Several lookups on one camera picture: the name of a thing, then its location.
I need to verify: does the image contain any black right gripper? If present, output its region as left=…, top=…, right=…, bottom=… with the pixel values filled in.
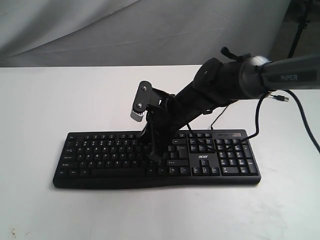
left=138, top=96, right=192, bottom=162

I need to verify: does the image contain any black acer keyboard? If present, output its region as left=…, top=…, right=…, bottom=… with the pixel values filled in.
left=53, top=129, right=261, bottom=190

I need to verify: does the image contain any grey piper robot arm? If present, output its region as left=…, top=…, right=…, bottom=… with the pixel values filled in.
left=130, top=47, right=320, bottom=162

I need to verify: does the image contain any grey backdrop cloth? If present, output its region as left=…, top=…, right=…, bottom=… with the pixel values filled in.
left=0, top=0, right=290, bottom=67

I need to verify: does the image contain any black tripod stand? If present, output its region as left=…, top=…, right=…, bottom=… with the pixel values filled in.
left=287, top=0, right=314, bottom=59

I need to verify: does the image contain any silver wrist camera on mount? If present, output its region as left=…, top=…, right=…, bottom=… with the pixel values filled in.
left=130, top=80, right=168, bottom=122

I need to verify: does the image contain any black keyboard usb cable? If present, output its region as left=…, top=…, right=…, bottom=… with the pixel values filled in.
left=209, top=94, right=290, bottom=131

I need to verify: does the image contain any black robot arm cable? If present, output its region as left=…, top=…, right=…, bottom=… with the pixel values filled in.
left=187, top=89, right=320, bottom=153

